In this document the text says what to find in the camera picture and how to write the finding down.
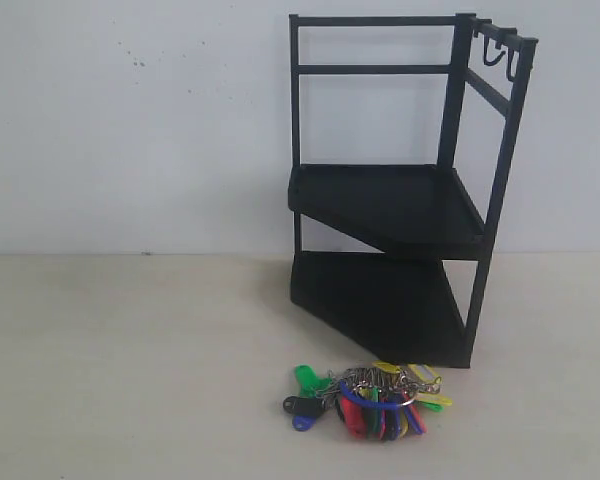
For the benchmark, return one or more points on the bunch of colourful key tags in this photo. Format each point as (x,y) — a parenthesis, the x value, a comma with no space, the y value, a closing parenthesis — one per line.
(380,401)

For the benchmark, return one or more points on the black two-tier corner shelf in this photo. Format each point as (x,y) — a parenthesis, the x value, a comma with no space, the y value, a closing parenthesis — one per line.
(397,257)

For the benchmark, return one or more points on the black metal hook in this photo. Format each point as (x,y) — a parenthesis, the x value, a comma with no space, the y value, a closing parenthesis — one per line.
(512,64)
(491,55)

